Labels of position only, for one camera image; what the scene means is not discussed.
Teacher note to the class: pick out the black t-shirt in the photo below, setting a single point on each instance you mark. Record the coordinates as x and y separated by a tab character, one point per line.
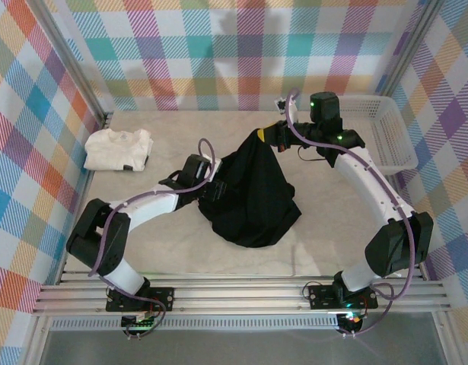
252	197

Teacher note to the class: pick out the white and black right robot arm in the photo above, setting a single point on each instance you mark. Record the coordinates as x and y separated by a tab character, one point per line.
370	182

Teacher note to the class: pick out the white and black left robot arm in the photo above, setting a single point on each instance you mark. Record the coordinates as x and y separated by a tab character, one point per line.
153	205

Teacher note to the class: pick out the folded white t-shirt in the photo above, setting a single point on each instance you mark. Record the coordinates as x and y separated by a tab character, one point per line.
112	148

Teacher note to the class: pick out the white plastic mesh basket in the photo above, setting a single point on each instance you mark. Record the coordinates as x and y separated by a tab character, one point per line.
393	129

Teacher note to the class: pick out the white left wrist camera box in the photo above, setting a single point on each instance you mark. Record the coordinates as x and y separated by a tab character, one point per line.
215	166

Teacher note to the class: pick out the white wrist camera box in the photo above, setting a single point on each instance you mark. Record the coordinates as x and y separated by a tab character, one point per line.
292	110
215	166

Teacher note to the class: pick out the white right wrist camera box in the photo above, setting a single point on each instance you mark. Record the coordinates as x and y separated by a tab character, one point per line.
292	110

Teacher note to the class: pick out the aluminium mounting rail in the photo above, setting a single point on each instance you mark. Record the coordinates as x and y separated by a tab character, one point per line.
237	292

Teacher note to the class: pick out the aluminium corner post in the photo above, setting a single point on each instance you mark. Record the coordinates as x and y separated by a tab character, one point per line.
408	47
71	57

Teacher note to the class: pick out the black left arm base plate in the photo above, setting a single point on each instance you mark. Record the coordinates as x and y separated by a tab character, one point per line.
161	298

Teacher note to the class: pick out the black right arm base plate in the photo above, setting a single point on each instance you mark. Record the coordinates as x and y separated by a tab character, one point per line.
321	296

